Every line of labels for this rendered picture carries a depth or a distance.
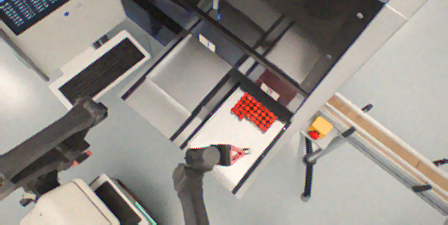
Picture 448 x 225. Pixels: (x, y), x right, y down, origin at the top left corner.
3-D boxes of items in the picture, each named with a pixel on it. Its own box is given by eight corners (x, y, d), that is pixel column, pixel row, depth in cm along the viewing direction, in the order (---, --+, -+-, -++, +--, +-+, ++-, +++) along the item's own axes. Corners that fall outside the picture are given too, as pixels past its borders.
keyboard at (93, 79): (127, 37, 185) (126, 35, 183) (145, 56, 182) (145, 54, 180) (58, 89, 175) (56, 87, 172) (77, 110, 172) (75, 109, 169)
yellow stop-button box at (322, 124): (316, 116, 161) (321, 111, 154) (330, 127, 160) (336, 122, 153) (306, 129, 159) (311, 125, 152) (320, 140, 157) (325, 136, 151)
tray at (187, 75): (196, 29, 180) (196, 25, 177) (238, 62, 176) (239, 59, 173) (146, 79, 171) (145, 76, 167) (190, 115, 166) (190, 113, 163)
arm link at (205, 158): (170, 179, 114) (193, 190, 117) (187, 180, 104) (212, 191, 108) (184, 142, 118) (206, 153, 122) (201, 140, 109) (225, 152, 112)
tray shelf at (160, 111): (188, 25, 183) (188, 23, 181) (305, 115, 171) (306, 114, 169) (117, 96, 169) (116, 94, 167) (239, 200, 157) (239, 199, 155)
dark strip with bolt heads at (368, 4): (286, 104, 158) (366, -11, 83) (295, 111, 157) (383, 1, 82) (284, 106, 157) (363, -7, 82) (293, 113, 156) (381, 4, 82)
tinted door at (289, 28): (219, 23, 145) (231, -107, 89) (310, 92, 137) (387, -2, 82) (218, 24, 144) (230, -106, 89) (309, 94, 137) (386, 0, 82)
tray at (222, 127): (238, 89, 172) (239, 86, 168) (283, 125, 167) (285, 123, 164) (188, 144, 162) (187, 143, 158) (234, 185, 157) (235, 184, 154)
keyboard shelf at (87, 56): (115, 20, 191) (114, 17, 189) (151, 57, 185) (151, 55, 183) (38, 75, 179) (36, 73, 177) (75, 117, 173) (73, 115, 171)
